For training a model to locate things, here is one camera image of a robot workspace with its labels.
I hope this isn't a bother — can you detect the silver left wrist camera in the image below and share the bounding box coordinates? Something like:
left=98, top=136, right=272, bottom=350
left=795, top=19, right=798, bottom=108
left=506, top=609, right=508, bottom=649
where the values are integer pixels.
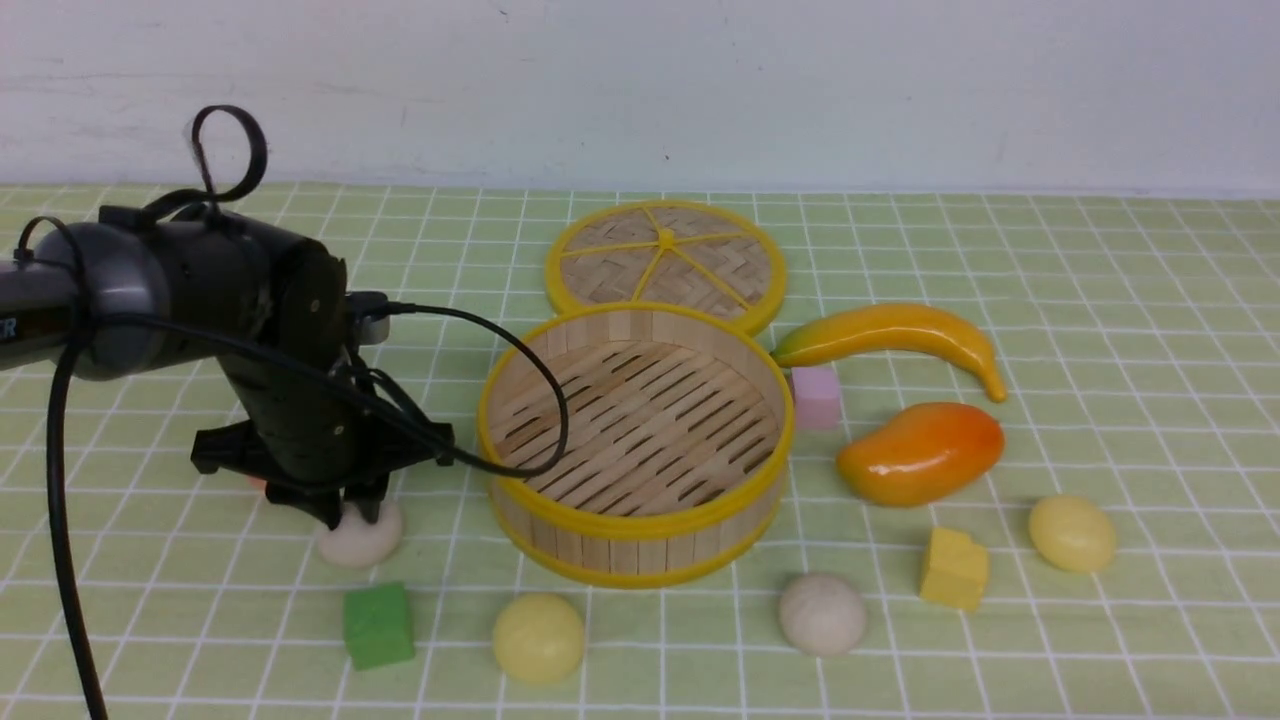
left=344, top=291, right=413, bottom=350

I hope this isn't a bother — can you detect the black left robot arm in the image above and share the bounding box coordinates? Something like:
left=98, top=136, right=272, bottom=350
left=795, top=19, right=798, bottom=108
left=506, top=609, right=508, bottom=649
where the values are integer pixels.
left=3, top=206, right=454, bottom=528

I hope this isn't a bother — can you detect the yellow foam block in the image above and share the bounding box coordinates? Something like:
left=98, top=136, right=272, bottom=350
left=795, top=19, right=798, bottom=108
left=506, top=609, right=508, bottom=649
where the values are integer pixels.
left=918, top=527, right=989, bottom=612

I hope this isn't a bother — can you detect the bamboo steamer lid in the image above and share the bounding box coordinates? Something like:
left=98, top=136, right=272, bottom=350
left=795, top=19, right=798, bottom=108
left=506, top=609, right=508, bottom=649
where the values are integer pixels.
left=544, top=199, right=787, bottom=334

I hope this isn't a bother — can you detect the toy mango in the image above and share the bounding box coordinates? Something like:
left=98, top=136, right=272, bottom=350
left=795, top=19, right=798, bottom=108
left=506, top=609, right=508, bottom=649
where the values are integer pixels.
left=835, top=402, right=1006, bottom=509

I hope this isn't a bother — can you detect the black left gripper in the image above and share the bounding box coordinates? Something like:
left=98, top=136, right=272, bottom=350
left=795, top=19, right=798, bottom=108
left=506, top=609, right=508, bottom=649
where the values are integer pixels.
left=189, top=354, right=456, bottom=530

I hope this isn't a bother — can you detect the green checkered tablecloth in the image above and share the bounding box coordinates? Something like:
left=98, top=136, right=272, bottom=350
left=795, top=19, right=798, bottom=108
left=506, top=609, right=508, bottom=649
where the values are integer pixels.
left=0, top=183, right=1280, bottom=720

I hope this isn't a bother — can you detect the bamboo steamer tray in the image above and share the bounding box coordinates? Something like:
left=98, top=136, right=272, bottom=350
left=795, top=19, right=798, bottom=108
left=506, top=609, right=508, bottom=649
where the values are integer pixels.
left=477, top=304, right=795, bottom=589

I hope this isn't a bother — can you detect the white steamed bun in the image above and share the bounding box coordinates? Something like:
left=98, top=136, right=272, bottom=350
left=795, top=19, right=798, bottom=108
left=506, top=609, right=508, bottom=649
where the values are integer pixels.
left=314, top=501, right=404, bottom=570
left=777, top=571, right=868, bottom=657

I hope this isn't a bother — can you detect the pink foam cube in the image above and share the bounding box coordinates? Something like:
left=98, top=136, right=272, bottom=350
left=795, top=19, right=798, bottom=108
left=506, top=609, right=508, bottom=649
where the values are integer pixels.
left=790, top=365, right=844, bottom=430

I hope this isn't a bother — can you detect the green foam cube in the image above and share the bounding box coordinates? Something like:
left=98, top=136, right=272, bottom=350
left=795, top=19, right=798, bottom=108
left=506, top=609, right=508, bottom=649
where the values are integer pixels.
left=342, top=582, right=415, bottom=673

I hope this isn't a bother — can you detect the toy banana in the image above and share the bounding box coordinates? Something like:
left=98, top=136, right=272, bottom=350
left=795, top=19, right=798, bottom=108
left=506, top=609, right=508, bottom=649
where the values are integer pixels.
left=771, top=304, right=1009, bottom=404

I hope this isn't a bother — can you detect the yellow steamed bun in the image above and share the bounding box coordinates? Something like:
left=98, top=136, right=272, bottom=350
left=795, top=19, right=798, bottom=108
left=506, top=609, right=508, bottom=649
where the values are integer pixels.
left=492, top=593, right=586, bottom=684
left=1028, top=495, right=1117, bottom=574

